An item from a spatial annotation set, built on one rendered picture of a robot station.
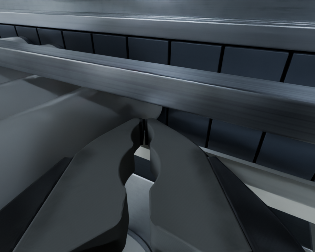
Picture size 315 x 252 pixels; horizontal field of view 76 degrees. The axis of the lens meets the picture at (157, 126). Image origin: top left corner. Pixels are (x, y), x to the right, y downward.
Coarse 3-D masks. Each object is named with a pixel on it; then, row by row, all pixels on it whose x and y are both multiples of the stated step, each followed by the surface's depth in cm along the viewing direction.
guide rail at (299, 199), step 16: (144, 144) 16; (224, 160) 15; (240, 176) 13; (256, 176) 13; (272, 176) 13; (256, 192) 13; (272, 192) 12; (288, 192) 12; (304, 192) 12; (288, 208) 12; (304, 208) 12
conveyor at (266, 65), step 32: (0, 32) 24; (32, 32) 21; (64, 32) 19; (96, 32) 22; (192, 64) 15; (224, 64) 14; (256, 64) 13; (288, 64) 12; (192, 128) 17; (224, 128) 16; (256, 160) 16; (288, 160) 14
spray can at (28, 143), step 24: (72, 96) 12; (96, 96) 12; (120, 96) 13; (0, 120) 9; (24, 120) 9; (48, 120) 10; (72, 120) 10; (96, 120) 11; (120, 120) 12; (0, 144) 8; (24, 144) 8; (48, 144) 9; (72, 144) 10; (0, 168) 7; (24, 168) 8; (48, 168) 9; (0, 192) 7
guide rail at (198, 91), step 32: (0, 64) 12; (32, 64) 10; (64, 64) 9; (96, 64) 8; (128, 64) 8; (160, 64) 8; (128, 96) 8; (160, 96) 7; (192, 96) 7; (224, 96) 6; (256, 96) 6; (288, 96) 5; (256, 128) 6; (288, 128) 6
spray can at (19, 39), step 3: (18, 36) 22; (21, 36) 22; (0, 39) 21; (3, 39) 21; (6, 39) 21; (9, 39) 21; (12, 39) 21; (15, 39) 21; (18, 39) 21; (21, 39) 22; (24, 39) 22; (27, 39) 22; (21, 42) 21; (24, 42) 22; (27, 42) 22; (30, 42) 22
